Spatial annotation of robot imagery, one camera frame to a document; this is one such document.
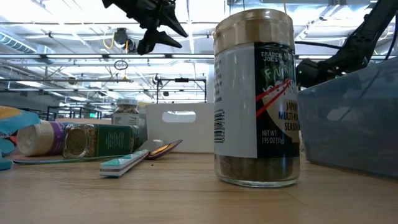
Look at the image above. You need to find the purple label spice jar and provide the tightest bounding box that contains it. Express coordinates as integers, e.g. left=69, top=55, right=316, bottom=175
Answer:
left=16, top=120, right=67, bottom=157

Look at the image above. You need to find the blue ramen noodle packet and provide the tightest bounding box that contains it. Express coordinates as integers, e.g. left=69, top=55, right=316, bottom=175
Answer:
left=0, top=105, right=42, bottom=135

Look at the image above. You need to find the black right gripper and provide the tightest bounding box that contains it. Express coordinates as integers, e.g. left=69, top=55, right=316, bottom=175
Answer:
left=295, top=58, right=327, bottom=90

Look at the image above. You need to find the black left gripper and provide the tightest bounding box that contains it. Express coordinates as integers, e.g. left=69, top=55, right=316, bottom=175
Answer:
left=101, top=0, right=189, bottom=56

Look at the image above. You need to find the white lid seasoning jar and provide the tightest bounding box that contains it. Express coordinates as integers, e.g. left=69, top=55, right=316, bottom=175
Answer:
left=111, top=98, right=141, bottom=127

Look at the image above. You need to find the small silver metal object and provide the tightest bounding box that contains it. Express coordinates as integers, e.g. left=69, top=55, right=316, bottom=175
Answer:
left=138, top=139, right=166, bottom=154

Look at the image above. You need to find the furikake jar gold lid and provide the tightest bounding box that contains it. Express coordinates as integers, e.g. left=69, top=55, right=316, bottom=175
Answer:
left=212, top=8, right=302, bottom=189

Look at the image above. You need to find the gray translucent plastic bin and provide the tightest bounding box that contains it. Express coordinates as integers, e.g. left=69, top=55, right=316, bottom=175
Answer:
left=297, top=57, right=398, bottom=179

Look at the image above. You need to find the black ceiling cord reel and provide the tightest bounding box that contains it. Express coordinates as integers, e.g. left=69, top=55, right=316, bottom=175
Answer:
left=112, top=27, right=137, bottom=54

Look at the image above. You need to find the green label spice jar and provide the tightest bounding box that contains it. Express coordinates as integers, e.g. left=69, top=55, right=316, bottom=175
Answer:
left=62, top=123, right=149, bottom=160

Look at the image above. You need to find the black metal rig frame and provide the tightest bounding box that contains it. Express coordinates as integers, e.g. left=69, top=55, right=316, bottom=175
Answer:
left=155, top=77, right=208, bottom=104

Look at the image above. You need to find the teal white toothbrush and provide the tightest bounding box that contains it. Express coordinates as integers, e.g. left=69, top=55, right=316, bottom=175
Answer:
left=99, top=149, right=150, bottom=179

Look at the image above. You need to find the white plastic bin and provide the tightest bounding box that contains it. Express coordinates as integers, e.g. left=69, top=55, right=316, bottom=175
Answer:
left=145, top=102, right=216, bottom=154

